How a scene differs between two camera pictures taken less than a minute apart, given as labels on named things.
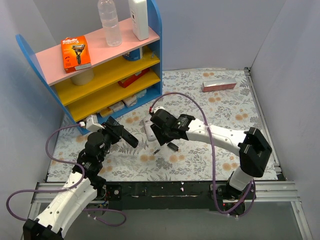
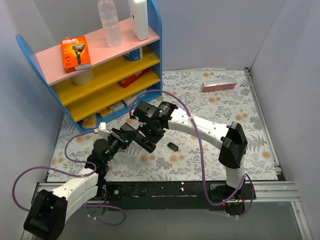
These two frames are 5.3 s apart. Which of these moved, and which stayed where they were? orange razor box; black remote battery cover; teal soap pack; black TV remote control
Moved: black TV remote control
Stayed: orange razor box; teal soap pack; black remote battery cover
